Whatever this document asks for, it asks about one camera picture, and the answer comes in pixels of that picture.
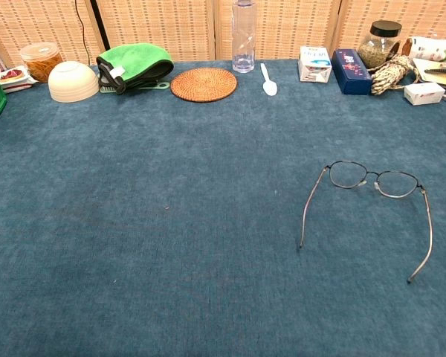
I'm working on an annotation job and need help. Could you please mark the metal-frame eyeglasses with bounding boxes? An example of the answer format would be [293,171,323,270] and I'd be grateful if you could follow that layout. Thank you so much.
[298,160,434,285]

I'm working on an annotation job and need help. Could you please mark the blue velvet tablecloth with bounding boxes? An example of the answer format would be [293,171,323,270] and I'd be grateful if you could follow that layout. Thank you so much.
[0,59,446,357]

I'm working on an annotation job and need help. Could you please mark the round woven rattan coaster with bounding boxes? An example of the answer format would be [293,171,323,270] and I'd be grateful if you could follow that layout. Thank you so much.
[169,67,239,103]

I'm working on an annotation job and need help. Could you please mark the white plastic spoon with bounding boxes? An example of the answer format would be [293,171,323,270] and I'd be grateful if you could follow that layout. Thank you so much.
[259,62,278,97]

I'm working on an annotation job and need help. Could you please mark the clear plastic bottle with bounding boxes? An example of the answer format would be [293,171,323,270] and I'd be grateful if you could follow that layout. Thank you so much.
[231,0,258,74]

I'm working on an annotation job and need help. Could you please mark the white blue carton box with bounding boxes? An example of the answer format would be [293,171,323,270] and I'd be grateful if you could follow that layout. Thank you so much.
[297,45,333,83]

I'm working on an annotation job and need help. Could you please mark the light green plastic comb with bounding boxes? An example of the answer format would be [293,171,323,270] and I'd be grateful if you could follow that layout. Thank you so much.
[99,81,171,94]

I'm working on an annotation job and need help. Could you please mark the green black folded cloth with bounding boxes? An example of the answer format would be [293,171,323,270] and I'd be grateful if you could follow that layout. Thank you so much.
[96,42,175,95]

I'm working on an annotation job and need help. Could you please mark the dark blue long box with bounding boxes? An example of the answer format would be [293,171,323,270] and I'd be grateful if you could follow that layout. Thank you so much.
[331,48,373,96]

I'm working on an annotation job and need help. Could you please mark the woven bamboo screen panel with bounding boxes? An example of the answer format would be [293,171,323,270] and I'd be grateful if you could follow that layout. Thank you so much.
[0,0,106,68]
[330,0,446,53]
[94,0,216,62]
[213,0,342,61]

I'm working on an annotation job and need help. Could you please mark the white upturned bowl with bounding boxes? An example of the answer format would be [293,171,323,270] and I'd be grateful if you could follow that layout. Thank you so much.
[47,60,100,103]

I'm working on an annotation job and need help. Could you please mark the glass jar black lid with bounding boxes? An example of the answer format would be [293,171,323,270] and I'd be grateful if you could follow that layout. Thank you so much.
[358,20,404,70]

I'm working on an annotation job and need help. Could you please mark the plastic jar of rubber bands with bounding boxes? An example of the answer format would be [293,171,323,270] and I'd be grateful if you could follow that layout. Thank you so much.
[20,42,64,83]

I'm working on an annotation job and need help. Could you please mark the small white red box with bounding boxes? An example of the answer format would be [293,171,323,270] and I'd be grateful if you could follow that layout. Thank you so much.
[404,82,446,107]

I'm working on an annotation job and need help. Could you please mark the cream yellow notebook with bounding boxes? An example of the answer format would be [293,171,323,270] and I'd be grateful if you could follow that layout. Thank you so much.
[412,57,446,90]

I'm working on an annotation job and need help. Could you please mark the white red snack packet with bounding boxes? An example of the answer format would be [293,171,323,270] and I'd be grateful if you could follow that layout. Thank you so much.
[0,65,38,94]

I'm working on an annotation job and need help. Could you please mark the white green pouch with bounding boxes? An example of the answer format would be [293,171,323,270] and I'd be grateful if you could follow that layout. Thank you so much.
[408,36,446,66]

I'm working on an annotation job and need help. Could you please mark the black hanging cable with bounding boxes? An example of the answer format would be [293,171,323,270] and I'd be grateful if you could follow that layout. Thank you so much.
[75,0,88,66]

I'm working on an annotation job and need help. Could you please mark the coiled beige rope bundle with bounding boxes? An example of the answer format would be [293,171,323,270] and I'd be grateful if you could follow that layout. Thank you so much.
[367,54,446,104]

